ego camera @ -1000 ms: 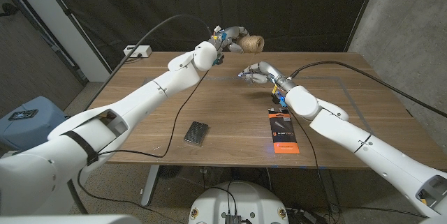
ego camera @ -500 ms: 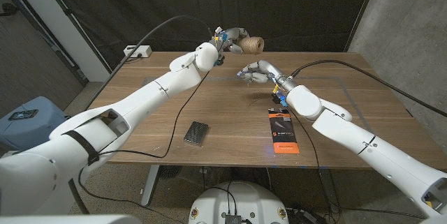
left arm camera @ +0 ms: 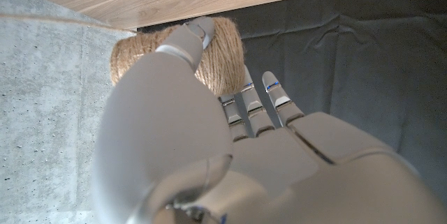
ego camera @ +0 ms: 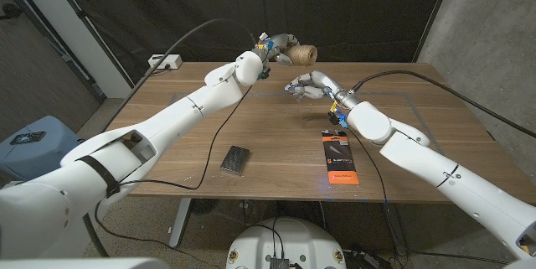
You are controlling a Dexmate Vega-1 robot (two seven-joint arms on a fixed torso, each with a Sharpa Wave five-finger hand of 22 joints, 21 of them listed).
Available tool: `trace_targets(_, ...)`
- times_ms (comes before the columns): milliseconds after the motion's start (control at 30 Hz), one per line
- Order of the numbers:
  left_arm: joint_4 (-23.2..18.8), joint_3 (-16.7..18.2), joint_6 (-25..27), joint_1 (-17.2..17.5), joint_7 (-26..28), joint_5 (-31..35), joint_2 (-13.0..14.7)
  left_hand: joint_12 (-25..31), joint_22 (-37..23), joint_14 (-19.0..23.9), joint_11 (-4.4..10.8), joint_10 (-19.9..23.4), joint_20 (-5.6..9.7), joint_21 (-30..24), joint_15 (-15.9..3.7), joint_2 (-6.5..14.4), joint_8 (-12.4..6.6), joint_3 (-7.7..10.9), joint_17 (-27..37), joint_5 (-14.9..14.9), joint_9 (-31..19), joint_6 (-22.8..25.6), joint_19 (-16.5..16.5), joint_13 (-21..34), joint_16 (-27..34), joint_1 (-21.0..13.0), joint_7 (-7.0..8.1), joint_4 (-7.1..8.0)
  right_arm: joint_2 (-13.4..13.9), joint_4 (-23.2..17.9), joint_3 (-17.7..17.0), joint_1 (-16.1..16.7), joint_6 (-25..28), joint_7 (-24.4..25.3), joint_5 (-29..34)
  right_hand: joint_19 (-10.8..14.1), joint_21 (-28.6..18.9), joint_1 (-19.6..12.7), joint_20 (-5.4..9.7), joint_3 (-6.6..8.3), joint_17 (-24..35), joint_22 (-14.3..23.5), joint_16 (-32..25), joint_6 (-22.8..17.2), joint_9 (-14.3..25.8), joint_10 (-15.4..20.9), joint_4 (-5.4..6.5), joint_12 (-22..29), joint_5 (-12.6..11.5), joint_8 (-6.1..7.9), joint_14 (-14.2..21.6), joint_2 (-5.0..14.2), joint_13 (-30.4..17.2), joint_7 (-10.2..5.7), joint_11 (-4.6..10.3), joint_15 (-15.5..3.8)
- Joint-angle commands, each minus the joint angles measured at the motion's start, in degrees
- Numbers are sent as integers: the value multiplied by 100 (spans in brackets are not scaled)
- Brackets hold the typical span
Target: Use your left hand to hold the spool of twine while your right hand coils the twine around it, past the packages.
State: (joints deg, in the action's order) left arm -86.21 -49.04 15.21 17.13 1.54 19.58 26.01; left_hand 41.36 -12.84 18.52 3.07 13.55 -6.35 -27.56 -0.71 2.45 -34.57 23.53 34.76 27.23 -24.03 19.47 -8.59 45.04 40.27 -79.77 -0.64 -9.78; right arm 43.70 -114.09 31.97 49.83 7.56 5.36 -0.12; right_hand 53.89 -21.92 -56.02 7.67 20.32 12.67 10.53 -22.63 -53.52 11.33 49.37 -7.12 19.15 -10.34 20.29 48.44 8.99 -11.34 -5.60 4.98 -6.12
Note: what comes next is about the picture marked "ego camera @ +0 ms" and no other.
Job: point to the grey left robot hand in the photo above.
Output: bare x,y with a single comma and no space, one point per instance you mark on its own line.
278,45

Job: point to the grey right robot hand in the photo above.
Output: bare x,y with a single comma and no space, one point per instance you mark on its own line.
324,86

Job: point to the jute twine spool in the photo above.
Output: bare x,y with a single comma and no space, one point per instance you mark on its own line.
302,55

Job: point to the jute twine strand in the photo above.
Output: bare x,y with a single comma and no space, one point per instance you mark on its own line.
300,98

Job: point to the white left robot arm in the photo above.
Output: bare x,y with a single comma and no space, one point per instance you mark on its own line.
188,105

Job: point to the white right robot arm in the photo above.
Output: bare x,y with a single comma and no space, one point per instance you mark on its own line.
439,164

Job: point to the black backdrop curtain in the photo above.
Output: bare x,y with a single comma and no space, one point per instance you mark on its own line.
272,1

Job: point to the orange and black flat package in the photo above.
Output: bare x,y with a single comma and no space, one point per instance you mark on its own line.
339,156

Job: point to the white power outlet box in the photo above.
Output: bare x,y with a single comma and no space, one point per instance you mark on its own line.
173,58

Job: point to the grey metallic flat block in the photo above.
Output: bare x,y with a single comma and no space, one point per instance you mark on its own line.
235,160

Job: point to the black backdrop pole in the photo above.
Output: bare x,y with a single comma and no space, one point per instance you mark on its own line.
436,9
79,13

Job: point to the metal table leg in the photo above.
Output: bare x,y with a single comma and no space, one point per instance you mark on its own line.
180,223
391,227

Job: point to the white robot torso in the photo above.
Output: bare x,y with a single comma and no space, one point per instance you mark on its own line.
293,244

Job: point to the black round floor fan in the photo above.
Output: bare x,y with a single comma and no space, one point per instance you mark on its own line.
204,206

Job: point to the floor power strip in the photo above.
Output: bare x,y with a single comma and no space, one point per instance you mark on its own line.
362,259

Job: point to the black torso connector module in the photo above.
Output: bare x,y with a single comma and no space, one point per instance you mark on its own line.
279,263

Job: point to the blue stool with device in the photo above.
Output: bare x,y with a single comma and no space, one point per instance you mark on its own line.
25,160

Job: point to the white robot head housing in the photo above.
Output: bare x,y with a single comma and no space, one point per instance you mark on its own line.
84,264

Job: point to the black metal frame bar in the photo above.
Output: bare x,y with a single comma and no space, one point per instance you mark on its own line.
63,55

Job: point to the black wall fixture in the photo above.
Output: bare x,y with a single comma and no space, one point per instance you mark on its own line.
10,10

